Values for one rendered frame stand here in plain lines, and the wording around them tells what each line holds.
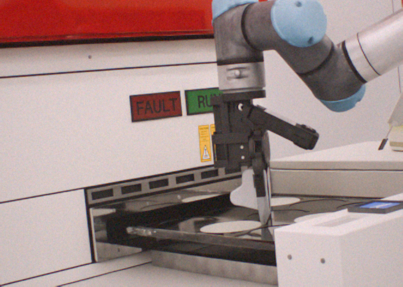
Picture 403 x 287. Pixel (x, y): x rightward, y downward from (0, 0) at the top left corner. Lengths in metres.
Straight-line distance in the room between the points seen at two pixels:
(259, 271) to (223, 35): 0.37
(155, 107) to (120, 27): 0.18
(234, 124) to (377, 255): 0.44
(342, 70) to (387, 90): 3.36
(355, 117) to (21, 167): 3.18
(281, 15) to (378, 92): 3.38
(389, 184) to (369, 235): 0.59
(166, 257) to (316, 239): 0.58
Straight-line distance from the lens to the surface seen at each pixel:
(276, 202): 1.52
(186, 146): 1.52
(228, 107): 1.27
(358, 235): 0.88
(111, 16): 1.37
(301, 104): 4.01
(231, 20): 1.24
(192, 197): 1.52
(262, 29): 1.19
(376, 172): 1.49
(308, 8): 1.17
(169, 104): 1.49
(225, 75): 1.25
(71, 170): 1.37
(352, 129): 4.32
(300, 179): 1.61
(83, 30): 1.34
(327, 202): 1.48
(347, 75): 1.24
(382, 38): 1.22
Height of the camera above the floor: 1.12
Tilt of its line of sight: 3 degrees down
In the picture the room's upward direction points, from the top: 5 degrees counter-clockwise
